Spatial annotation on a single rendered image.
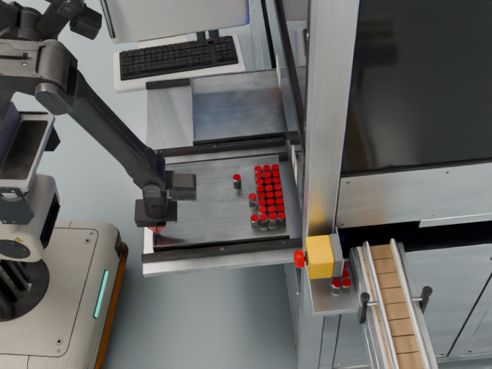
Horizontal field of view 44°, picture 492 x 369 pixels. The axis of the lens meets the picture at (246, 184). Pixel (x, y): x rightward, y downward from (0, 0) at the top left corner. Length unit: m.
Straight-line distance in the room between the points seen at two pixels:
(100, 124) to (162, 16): 1.07
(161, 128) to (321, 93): 0.84
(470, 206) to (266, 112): 0.68
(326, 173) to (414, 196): 0.23
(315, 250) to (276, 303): 1.11
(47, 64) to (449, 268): 1.12
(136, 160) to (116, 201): 1.54
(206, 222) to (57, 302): 0.85
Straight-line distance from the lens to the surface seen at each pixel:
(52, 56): 1.07
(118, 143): 1.21
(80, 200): 2.84
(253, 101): 1.84
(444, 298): 1.83
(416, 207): 1.38
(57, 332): 2.21
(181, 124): 1.81
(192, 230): 1.56
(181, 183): 1.38
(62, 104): 1.06
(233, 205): 1.60
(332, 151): 1.17
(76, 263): 2.32
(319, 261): 1.33
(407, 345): 1.37
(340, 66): 1.02
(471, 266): 1.69
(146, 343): 2.42
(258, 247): 1.50
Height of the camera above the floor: 2.17
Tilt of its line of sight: 52 degrees down
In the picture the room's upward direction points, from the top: 5 degrees counter-clockwise
